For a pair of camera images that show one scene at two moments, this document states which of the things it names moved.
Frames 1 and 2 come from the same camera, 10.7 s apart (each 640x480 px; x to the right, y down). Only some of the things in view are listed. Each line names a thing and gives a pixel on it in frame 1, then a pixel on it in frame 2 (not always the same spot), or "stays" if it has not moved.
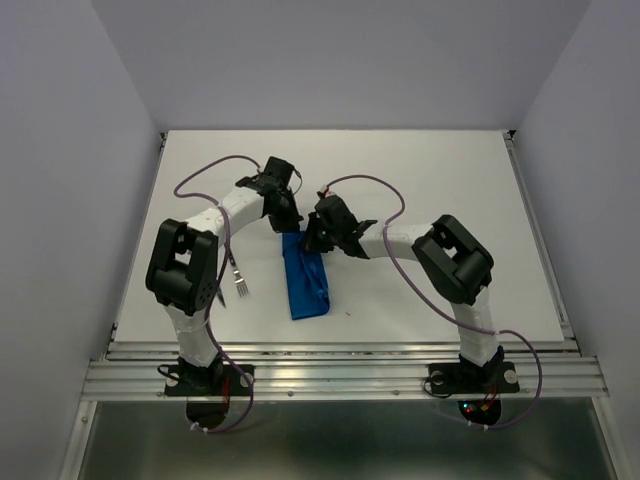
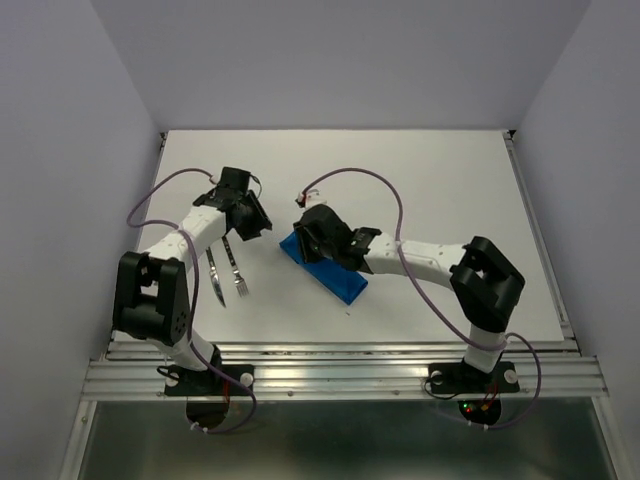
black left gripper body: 285,218 to 254,218
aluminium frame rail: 291,370 stays
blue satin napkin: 307,278 to 335,277
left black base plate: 224,380 stays
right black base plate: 500,377 stays
